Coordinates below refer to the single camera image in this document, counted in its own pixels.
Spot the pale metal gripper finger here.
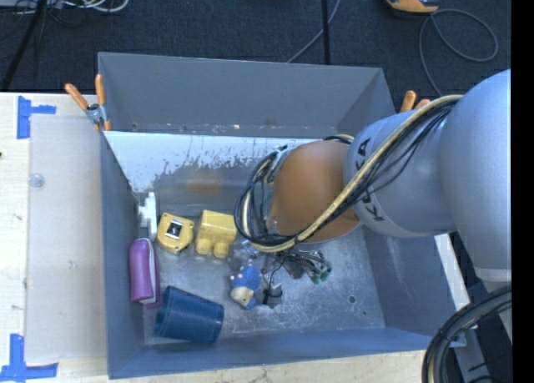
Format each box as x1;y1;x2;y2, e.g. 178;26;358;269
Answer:
259;280;285;310
229;244;262;270

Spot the blue and yellow toy animal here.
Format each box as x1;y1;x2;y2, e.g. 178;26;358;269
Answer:
229;265;263;311

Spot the yellow toy block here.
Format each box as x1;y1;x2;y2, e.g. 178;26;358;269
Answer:
194;209;239;259

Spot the yellow tape measure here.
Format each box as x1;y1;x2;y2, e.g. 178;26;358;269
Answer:
155;211;196;254

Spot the blue ribbed cup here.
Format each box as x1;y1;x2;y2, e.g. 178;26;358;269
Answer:
154;285;225;345

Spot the purple and white brush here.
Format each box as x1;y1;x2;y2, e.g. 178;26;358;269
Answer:
128;237;164;310

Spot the white plastic block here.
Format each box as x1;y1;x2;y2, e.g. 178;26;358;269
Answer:
137;191;159;235

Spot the grey metal bin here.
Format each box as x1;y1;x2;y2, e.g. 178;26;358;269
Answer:
97;51;469;380

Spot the pale flat board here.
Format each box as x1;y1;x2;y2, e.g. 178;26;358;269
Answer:
23;113;108;368

